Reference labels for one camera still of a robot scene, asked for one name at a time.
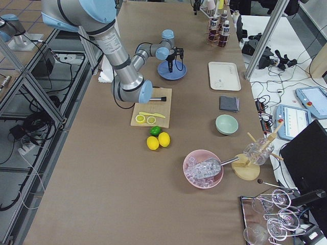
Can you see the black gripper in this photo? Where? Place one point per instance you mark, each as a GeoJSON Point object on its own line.
{"type": "Point", "coordinates": [170, 58]}

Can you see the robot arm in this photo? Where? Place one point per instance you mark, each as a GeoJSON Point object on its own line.
{"type": "Point", "coordinates": [97, 18]}

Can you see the blue plate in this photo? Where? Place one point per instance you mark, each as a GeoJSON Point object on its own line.
{"type": "Point", "coordinates": [175, 74]}

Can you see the steel muddler black tip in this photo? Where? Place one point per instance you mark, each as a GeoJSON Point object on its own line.
{"type": "Point", "coordinates": [158, 99]}

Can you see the wooden cutting board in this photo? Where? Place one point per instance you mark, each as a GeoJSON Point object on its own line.
{"type": "Point", "coordinates": [160, 107]}

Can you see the lower left bottle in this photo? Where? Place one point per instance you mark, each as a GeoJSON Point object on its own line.
{"type": "Point", "coordinates": [213, 33]}

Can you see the cream rabbit tray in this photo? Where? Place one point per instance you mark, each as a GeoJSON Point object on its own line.
{"type": "Point", "coordinates": [224, 76]}

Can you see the yellow plastic knife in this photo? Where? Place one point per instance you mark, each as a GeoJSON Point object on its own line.
{"type": "Point", "coordinates": [152, 114]}

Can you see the lower right bottle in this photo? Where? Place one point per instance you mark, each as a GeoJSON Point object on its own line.
{"type": "Point", "coordinates": [224, 36]}

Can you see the thin lemon slice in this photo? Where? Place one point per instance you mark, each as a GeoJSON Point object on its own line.
{"type": "Point", "coordinates": [151, 120]}

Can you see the thick lemon half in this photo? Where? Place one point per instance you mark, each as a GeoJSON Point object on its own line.
{"type": "Point", "coordinates": [140, 119]}

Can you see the green lime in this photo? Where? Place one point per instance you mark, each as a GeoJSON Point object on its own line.
{"type": "Point", "coordinates": [155, 130]}

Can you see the grey folded cloth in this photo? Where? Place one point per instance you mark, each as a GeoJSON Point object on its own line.
{"type": "Point", "coordinates": [230, 104]}

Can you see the upper yellow lemon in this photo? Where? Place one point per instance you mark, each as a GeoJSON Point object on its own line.
{"type": "Point", "coordinates": [164, 139]}

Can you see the yellow lemon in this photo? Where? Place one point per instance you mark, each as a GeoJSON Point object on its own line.
{"type": "Point", "coordinates": [164, 139]}
{"type": "Point", "coordinates": [152, 143]}

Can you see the lower yellow lemon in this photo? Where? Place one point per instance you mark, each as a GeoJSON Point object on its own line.
{"type": "Point", "coordinates": [152, 143]}

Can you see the light green bowl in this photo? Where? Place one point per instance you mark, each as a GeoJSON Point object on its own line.
{"type": "Point", "coordinates": [226, 124]}

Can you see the pink bowl of ice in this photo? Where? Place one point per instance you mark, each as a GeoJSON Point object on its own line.
{"type": "Point", "coordinates": [198, 169]}

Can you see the metal ice scoop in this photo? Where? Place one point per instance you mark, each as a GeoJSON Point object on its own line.
{"type": "Point", "coordinates": [217, 164]}

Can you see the clear glass mug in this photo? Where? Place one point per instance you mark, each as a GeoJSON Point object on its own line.
{"type": "Point", "coordinates": [258, 152]}

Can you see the wooden glass drying stand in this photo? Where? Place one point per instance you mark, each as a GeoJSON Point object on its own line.
{"type": "Point", "coordinates": [247, 167]}

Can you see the blue teach pendant near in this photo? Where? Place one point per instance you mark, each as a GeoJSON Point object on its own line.
{"type": "Point", "coordinates": [294, 120]}

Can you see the blue teach pendant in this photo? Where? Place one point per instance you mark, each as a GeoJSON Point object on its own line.
{"type": "Point", "coordinates": [294, 120]}
{"type": "Point", "coordinates": [314, 100]}

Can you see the blue teach pendant far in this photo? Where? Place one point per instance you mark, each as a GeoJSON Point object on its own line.
{"type": "Point", "coordinates": [314, 100]}

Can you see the black laptop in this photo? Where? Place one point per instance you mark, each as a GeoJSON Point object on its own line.
{"type": "Point", "coordinates": [305, 158]}

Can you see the white power strip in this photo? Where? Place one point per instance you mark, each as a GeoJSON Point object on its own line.
{"type": "Point", "coordinates": [27, 147]}

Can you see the black glass rack tray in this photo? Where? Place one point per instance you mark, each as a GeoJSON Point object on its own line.
{"type": "Point", "coordinates": [272, 218]}

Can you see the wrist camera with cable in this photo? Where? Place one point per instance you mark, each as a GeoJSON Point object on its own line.
{"type": "Point", "coordinates": [179, 52]}

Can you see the copper wire bottle rack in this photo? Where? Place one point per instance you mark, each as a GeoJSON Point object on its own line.
{"type": "Point", "coordinates": [219, 28]}

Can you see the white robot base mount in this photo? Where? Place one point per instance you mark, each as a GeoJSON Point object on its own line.
{"type": "Point", "coordinates": [106, 74]}

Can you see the aluminium frame post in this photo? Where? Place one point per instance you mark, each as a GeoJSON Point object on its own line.
{"type": "Point", "coordinates": [268, 31]}

